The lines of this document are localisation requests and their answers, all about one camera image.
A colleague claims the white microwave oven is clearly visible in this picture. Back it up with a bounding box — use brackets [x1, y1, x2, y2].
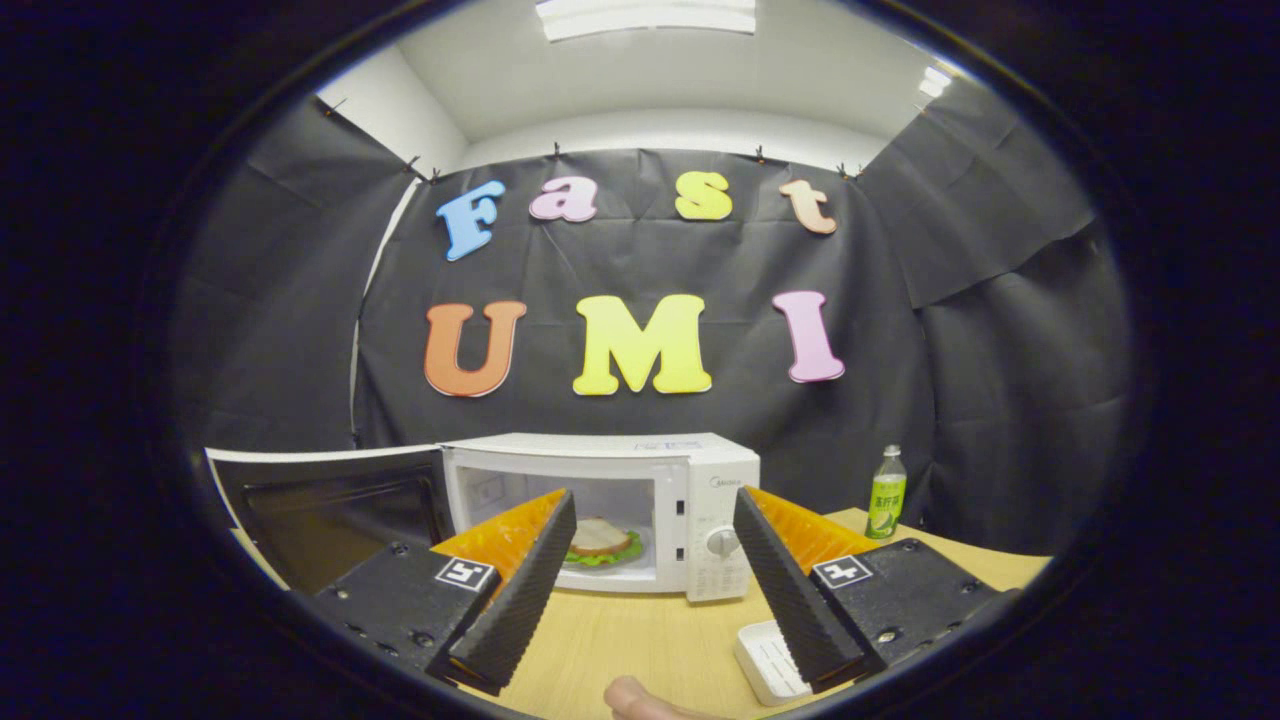
[205, 432, 761, 603]

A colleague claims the green drink bottle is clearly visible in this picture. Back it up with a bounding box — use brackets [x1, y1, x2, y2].
[865, 445, 908, 541]

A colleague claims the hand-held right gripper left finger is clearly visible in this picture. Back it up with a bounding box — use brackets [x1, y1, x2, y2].
[312, 487, 579, 698]

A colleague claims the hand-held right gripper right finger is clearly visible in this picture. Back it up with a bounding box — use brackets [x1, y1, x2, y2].
[733, 484, 1019, 696]

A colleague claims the large ceiling light panel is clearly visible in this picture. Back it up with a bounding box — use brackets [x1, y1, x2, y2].
[535, 0, 758, 43]

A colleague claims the lettuce bread sandwich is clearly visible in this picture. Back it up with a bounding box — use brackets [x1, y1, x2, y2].
[563, 517, 646, 569]

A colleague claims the black backdrop cloth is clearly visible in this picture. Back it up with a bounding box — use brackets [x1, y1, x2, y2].
[175, 78, 1131, 556]

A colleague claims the white ribbed plastic tray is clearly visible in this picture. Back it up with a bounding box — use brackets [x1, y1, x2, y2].
[735, 620, 816, 707]

